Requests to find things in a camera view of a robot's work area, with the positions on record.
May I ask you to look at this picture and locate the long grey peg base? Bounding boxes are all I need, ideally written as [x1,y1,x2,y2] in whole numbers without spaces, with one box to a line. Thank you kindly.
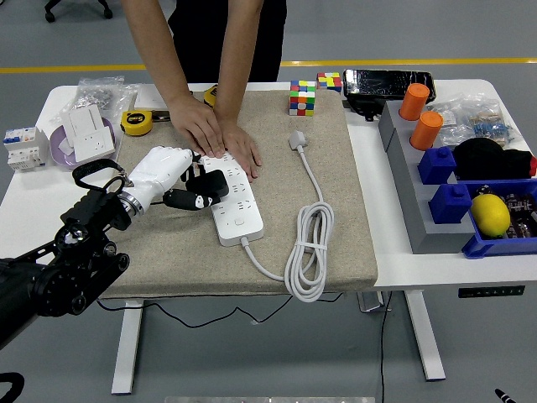
[384,125,477,256]

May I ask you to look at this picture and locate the clear bag of screws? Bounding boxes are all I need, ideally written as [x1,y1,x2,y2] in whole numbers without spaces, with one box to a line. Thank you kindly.
[74,75,139,123]

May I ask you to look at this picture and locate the yellow lemon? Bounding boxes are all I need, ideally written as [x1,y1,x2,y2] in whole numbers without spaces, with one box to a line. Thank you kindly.
[469,193,512,239]

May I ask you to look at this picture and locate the grey under-table box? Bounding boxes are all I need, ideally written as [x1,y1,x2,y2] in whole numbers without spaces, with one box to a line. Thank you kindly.
[357,291,394,314]

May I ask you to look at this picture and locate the white switch panel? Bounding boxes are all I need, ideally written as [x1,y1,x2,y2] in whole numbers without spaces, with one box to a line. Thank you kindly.
[60,103,106,146]

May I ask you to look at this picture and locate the white circuit breaker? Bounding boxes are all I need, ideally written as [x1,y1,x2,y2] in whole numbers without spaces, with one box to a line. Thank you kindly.
[3,125,50,173]

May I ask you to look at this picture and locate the black plug adapter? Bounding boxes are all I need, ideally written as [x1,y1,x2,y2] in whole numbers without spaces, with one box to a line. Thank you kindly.
[184,169,231,198]

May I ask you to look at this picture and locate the person's right hand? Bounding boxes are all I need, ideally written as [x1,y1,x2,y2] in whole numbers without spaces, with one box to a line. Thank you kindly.
[166,94,227,160]

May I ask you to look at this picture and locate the beige mat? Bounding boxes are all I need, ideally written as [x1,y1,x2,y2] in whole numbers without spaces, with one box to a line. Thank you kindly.
[98,89,378,300]

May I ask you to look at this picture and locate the purple bowl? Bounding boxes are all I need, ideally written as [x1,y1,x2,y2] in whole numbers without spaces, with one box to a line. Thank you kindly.
[49,116,117,172]

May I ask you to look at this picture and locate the white wall socket panel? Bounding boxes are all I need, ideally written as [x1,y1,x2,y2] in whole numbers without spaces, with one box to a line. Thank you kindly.
[71,125,117,164]

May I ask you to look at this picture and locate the white power strip cable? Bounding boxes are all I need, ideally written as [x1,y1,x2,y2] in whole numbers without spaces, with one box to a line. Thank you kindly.
[240,129,336,303]

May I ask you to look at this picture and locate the small Rubik's cube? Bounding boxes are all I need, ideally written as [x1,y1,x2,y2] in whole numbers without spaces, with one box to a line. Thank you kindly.
[315,71,343,94]

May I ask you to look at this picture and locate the large Rubik's cube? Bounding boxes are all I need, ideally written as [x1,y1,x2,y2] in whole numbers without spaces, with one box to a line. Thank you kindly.
[288,79,318,118]

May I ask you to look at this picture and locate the blue block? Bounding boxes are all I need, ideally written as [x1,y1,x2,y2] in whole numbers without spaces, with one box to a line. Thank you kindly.
[427,183,474,226]
[417,145,457,186]

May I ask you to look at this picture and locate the orange cylinder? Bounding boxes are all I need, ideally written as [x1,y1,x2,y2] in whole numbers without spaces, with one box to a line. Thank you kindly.
[398,82,431,122]
[409,110,445,151]

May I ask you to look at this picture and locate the black office chair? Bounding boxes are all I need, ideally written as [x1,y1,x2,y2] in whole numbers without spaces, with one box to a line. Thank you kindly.
[44,0,114,24]

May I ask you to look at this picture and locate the person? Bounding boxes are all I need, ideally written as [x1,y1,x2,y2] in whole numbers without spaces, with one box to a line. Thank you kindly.
[167,0,289,84]

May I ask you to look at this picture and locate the black cloth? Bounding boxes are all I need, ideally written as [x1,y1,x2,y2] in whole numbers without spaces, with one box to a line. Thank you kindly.
[451,137,534,181]

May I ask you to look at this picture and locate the small grey peg base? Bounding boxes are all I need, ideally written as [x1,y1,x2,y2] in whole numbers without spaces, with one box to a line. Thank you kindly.
[378,100,420,154]

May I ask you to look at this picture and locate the person's left hand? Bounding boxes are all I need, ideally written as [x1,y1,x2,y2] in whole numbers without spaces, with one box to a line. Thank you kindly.
[217,117,263,183]

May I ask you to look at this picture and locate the dark capacitors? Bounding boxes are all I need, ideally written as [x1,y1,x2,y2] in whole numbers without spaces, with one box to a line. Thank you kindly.
[503,191,537,240]

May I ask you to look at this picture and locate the black hanging cable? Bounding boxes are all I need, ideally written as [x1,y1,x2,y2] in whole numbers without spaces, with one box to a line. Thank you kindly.
[379,291,394,403]

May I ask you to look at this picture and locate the black foil wrapped box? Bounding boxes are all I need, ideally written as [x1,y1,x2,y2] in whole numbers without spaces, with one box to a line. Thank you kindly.
[342,68,436,105]

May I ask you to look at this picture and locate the clear bag of resistors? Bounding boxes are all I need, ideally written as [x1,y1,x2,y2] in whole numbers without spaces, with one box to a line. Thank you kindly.
[456,92,525,149]

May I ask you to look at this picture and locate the white wall switch plate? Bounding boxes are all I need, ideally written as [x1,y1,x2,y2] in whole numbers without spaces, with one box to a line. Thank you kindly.
[133,83,169,111]

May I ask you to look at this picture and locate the white power strip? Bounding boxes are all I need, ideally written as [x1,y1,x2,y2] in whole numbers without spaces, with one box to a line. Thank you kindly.
[200,151,265,249]

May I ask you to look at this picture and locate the white table leg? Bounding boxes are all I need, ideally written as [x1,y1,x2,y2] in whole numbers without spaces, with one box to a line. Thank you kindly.
[404,290,446,382]
[111,300,146,395]

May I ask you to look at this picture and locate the black holder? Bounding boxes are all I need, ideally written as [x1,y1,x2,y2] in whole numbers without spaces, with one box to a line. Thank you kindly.
[343,96,385,123]

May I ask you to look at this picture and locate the thin black adapter cord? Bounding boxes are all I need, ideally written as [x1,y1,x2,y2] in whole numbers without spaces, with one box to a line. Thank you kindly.
[96,200,346,329]

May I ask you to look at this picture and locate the large yellow tape measure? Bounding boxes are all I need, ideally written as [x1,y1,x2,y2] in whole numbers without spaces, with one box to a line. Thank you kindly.
[120,109,154,138]

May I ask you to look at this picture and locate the clear bag of small parts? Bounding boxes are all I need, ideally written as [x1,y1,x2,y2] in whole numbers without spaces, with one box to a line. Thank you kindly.
[427,100,462,147]

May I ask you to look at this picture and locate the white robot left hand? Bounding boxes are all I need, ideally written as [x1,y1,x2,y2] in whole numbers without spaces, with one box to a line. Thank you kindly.
[124,144,224,216]

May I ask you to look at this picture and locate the black table control panel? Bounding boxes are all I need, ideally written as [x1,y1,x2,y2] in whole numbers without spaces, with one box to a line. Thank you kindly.
[457,285,526,299]

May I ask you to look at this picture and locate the blue storage bin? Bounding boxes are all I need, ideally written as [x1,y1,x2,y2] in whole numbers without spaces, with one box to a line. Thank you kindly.
[461,178,537,260]

